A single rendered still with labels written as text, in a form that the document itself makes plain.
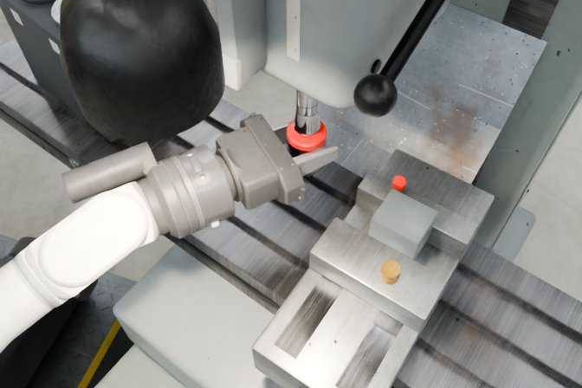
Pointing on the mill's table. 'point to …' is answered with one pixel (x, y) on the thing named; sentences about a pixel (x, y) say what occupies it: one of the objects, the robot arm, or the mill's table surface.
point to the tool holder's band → (306, 138)
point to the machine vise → (378, 344)
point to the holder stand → (42, 22)
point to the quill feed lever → (407, 44)
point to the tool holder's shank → (306, 115)
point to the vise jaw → (365, 265)
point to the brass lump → (390, 272)
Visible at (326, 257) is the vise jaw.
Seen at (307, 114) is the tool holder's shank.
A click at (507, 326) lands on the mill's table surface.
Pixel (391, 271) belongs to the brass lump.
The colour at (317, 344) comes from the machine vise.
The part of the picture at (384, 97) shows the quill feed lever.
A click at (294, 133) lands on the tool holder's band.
